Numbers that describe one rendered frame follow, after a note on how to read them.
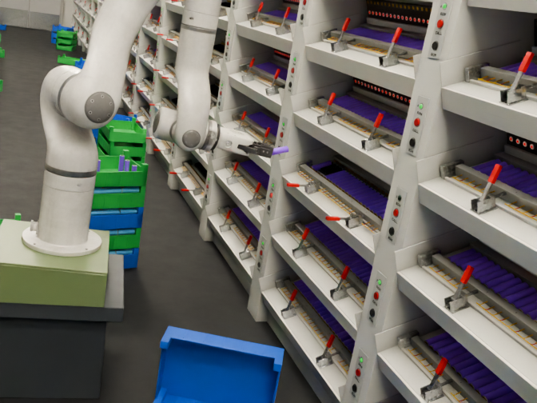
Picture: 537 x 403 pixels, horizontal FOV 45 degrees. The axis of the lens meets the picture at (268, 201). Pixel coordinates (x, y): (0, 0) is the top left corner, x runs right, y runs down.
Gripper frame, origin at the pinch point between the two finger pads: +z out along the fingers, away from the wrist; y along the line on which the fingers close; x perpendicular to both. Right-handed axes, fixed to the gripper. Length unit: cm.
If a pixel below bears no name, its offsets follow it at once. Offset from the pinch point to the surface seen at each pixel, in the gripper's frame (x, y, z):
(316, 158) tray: 0.8, 13.1, 23.3
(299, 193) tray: 9.8, -0.6, 14.8
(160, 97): 25, 223, 19
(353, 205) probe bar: 3.5, -25.4, 18.0
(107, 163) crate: 33, 73, -28
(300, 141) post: -3.2, 13.4, 16.4
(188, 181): 48, 130, 23
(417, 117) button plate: -24, -51, 9
